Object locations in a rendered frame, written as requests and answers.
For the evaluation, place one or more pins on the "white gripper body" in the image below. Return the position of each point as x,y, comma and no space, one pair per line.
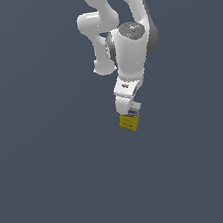
125,94

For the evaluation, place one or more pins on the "yellow printed box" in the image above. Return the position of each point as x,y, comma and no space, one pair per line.
129,121

